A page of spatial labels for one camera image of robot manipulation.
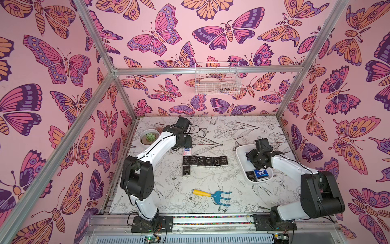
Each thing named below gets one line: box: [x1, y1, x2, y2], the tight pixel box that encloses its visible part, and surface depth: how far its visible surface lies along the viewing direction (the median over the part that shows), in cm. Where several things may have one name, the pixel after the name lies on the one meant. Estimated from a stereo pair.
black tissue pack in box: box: [245, 171, 258, 182], surface depth 89 cm
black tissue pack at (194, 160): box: [189, 155, 199, 166], surface depth 96 cm
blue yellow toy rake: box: [192, 189, 233, 207], surface depth 84 cm
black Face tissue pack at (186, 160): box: [182, 156, 191, 166], surface depth 96 cm
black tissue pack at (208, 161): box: [205, 156, 214, 167], surface depth 96 cm
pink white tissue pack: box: [182, 147, 192, 157], surface depth 99 cm
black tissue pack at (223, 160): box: [219, 156, 229, 166], surface depth 96 cm
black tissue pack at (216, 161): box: [212, 157, 221, 166], surface depth 96 cm
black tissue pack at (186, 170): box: [182, 165, 191, 176], surface depth 92 cm
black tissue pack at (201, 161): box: [197, 156, 206, 167], surface depth 96 cm
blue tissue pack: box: [253, 168, 269, 182], surface depth 89 cm
